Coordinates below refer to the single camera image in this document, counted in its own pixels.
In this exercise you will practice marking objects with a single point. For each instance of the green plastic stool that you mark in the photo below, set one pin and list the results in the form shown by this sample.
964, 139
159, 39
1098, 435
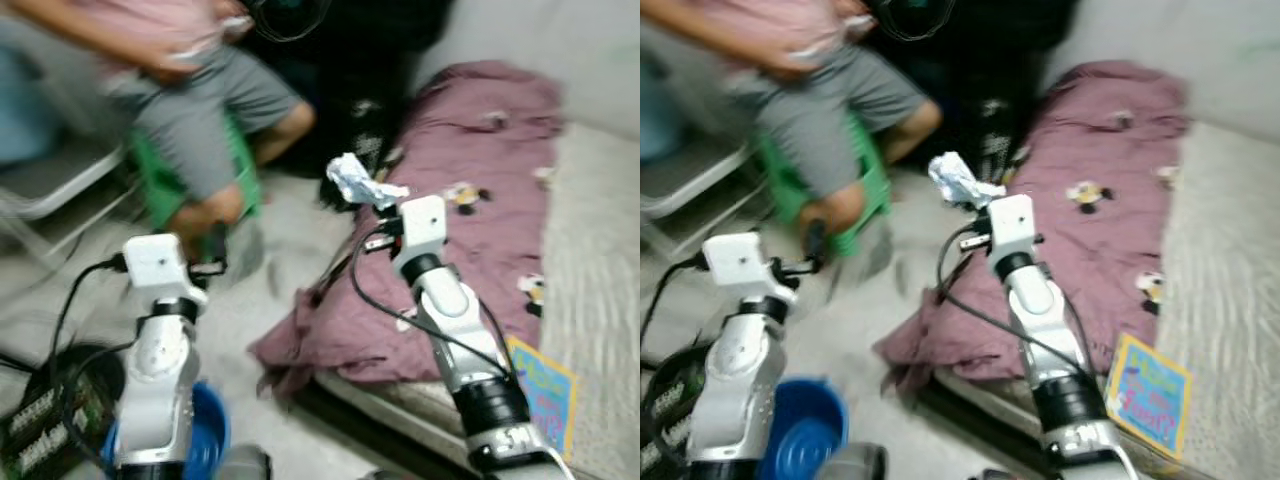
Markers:
160, 185
870, 190

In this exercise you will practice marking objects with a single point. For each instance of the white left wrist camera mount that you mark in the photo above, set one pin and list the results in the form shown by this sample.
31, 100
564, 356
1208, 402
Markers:
745, 262
155, 262

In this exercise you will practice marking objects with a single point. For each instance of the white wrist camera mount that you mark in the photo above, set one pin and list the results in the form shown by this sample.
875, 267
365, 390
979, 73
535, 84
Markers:
422, 225
745, 262
155, 262
1012, 222

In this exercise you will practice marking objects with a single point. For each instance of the white tissue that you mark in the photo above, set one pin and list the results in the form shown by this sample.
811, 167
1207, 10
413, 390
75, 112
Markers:
350, 180
950, 180

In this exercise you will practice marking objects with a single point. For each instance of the grey white folding chair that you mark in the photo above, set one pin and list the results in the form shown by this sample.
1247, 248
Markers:
50, 180
680, 185

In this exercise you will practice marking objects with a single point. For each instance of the grey robot left leg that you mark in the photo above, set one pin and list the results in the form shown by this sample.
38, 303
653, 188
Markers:
852, 465
242, 465

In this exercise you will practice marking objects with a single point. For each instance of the person in grey shorts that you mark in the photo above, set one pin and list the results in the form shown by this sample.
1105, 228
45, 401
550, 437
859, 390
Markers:
190, 110
810, 110

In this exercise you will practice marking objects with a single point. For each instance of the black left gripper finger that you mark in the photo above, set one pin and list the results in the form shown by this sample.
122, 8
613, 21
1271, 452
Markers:
817, 243
217, 242

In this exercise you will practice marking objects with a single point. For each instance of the blue yellow children's book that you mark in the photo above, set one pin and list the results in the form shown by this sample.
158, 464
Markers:
1150, 395
545, 395

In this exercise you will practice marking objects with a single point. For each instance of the white quilted mattress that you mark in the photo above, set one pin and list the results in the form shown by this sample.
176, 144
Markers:
600, 250
1230, 250

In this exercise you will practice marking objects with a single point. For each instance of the pale blue container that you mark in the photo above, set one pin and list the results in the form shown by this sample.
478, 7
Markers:
658, 115
20, 115

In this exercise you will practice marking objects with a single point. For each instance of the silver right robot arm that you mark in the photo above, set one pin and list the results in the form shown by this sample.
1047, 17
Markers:
1035, 295
445, 300

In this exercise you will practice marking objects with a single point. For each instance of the dark bed base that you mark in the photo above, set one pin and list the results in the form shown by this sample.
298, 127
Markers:
350, 425
970, 420

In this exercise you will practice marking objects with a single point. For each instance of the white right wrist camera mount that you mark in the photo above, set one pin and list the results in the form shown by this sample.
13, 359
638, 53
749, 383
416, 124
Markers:
422, 225
1012, 222

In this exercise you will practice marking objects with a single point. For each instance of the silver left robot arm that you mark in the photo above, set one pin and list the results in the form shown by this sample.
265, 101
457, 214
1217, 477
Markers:
735, 370
160, 370

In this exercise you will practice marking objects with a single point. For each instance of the blue plastic basin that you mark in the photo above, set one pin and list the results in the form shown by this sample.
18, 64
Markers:
800, 430
205, 430

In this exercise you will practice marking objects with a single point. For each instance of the purple blanket with penguin prints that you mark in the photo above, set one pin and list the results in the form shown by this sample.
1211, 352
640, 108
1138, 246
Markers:
1090, 140
470, 150

